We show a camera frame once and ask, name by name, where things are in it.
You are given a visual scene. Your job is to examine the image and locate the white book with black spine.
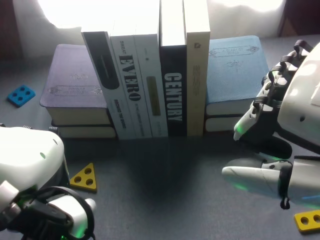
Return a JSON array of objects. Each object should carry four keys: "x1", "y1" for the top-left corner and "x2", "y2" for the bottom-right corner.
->
[{"x1": 81, "y1": 30, "x2": 137, "y2": 140}]

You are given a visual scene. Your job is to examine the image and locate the yellow three-hole triangle block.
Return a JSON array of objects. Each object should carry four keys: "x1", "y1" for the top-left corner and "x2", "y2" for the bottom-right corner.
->
[{"x1": 69, "y1": 162, "x2": 98, "y2": 193}]

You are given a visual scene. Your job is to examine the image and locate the dark green book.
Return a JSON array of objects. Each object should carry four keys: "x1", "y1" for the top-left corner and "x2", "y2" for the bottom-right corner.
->
[{"x1": 157, "y1": 0, "x2": 188, "y2": 137}]

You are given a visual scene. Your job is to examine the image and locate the white book with gold label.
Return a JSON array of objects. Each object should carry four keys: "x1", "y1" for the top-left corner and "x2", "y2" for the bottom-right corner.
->
[{"x1": 133, "y1": 33, "x2": 169, "y2": 138}]

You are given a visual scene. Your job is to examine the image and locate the cream hardcover book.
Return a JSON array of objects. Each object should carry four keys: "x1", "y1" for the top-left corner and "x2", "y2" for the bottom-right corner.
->
[{"x1": 183, "y1": 0, "x2": 212, "y2": 137}]

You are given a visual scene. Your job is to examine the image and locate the purple leather book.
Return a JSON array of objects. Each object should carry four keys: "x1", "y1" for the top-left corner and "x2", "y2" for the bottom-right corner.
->
[{"x1": 39, "y1": 44, "x2": 114, "y2": 126}]

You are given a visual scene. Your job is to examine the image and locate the grey table cloth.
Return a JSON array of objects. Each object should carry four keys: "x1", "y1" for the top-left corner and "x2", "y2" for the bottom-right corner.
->
[{"x1": 0, "y1": 34, "x2": 320, "y2": 240}]

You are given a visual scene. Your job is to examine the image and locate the yellow two-hole block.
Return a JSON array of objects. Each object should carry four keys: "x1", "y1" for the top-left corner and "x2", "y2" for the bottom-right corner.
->
[{"x1": 294, "y1": 209, "x2": 320, "y2": 235}]

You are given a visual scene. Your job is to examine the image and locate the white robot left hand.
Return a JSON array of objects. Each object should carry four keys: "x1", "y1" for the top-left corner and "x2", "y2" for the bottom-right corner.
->
[{"x1": 0, "y1": 122, "x2": 71, "y2": 191}]

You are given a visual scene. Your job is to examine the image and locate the blue notebook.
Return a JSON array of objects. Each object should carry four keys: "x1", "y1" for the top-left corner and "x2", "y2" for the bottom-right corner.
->
[{"x1": 204, "y1": 35, "x2": 270, "y2": 117}]

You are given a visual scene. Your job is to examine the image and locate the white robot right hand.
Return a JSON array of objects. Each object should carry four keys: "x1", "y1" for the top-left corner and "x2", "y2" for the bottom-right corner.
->
[{"x1": 221, "y1": 39, "x2": 320, "y2": 210}]

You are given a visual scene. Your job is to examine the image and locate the dark book with cream pages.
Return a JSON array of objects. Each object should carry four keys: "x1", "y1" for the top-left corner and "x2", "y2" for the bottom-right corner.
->
[
  {"x1": 204, "y1": 114, "x2": 254, "y2": 133},
  {"x1": 50, "y1": 116, "x2": 118, "y2": 139}
]

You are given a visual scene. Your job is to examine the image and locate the blue four-hole block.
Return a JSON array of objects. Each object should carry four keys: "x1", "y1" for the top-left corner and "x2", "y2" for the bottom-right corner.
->
[{"x1": 6, "y1": 84, "x2": 37, "y2": 108}]

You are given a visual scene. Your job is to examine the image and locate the white Evero book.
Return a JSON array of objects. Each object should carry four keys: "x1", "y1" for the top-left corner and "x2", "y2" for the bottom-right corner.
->
[{"x1": 109, "y1": 34, "x2": 153, "y2": 140}]

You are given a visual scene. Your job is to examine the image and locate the white backdrop sheet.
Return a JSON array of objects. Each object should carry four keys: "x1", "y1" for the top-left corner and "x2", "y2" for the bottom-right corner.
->
[{"x1": 12, "y1": 0, "x2": 287, "y2": 46}]

